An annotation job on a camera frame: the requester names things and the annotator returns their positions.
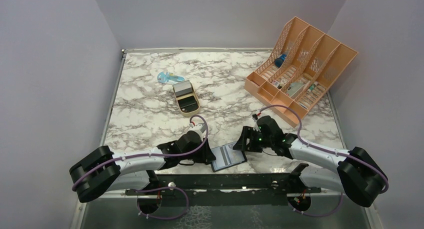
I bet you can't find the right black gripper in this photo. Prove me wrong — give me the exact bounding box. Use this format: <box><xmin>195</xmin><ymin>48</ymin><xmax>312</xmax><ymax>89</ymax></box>
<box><xmin>232</xmin><ymin>125</ymin><xmax>273</xmax><ymax>153</ymax></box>

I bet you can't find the gold oval tray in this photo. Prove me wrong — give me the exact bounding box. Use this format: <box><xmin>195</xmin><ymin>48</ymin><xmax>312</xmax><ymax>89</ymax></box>
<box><xmin>173</xmin><ymin>83</ymin><xmax>200</xmax><ymax>117</ymax></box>

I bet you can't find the white striped credit card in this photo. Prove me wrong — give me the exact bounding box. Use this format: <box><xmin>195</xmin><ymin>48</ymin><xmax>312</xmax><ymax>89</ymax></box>
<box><xmin>220</xmin><ymin>146</ymin><xmax>231</xmax><ymax>166</ymax></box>

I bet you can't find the black card holder wallet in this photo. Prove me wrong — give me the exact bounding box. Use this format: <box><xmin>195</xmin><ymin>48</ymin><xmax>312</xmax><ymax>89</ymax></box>
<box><xmin>211</xmin><ymin>142</ymin><xmax>248</xmax><ymax>173</ymax></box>

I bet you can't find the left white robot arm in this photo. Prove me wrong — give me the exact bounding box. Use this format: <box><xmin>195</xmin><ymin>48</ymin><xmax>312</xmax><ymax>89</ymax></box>
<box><xmin>69</xmin><ymin>129</ymin><xmax>216</xmax><ymax>203</ymax></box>

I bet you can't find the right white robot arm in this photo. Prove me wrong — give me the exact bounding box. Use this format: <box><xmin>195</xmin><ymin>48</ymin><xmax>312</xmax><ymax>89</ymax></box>
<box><xmin>233</xmin><ymin>116</ymin><xmax>388</xmax><ymax>207</ymax></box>

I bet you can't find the small box in rack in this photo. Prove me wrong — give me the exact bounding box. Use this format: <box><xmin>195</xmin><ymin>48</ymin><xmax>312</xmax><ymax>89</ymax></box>
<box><xmin>271</xmin><ymin>77</ymin><xmax>289</xmax><ymax>90</ymax></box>

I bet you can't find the grey pouch in rack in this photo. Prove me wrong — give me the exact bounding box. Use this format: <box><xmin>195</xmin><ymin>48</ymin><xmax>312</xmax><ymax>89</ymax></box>
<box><xmin>285</xmin><ymin>81</ymin><xmax>306</xmax><ymax>99</ymax></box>

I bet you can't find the blue blister pack item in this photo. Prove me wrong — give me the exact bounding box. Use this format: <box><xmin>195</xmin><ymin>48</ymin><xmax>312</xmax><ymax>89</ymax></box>
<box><xmin>156</xmin><ymin>71</ymin><xmax>185</xmax><ymax>85</ymax></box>

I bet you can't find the blue round object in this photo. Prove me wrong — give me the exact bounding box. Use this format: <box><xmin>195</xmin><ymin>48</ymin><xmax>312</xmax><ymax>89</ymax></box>
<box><xmin>274</xmin><ymin>53</ymin><xmax>287</xmax><ymax>68</ymax></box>

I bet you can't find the orange file organizer rack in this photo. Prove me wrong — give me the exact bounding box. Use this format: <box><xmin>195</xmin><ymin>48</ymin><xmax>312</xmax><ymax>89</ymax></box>
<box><xmin>244</xmin><ymin>16</ymin><xmax>358</xmax><ymax>127</ymax></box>

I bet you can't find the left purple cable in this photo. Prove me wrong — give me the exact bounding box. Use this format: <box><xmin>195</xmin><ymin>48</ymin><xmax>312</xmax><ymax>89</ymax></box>
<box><xmin>71</xmin><ymin>114</ymin><xmax>210</xmax><ymax>220</ymax></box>

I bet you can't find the purple cable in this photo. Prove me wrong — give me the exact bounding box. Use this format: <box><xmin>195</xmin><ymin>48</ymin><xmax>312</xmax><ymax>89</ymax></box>
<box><xmin>71</xmin><ymin>114</ymin><xmax>210</xmax><ymax>220</ymax></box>
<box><xmin>253</xmin><ymin>104</ymin><xmax>390</xmax><ymax>218</ymax></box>

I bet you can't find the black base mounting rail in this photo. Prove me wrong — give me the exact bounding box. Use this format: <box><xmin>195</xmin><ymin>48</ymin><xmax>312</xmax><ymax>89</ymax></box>
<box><xmin>125</xmin><ymin>172</ymin><xmax>321</xmax><ymax>207</ymax></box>

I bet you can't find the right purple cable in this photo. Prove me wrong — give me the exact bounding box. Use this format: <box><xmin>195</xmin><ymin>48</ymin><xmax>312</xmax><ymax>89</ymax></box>
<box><xmin>253</xmin><ymin>104</ymin><xmax>390</xmax><ymax>218</ymax></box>

